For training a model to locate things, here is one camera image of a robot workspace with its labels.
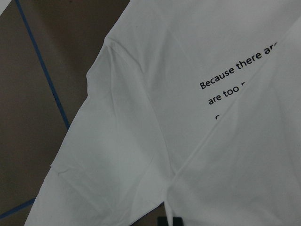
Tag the white long-sleeve printed shirt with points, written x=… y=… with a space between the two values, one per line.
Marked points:
x=167 y=71

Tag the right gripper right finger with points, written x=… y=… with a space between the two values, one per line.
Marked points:
x=177 y=221

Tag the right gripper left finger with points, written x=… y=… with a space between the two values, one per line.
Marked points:
x=162 y=221

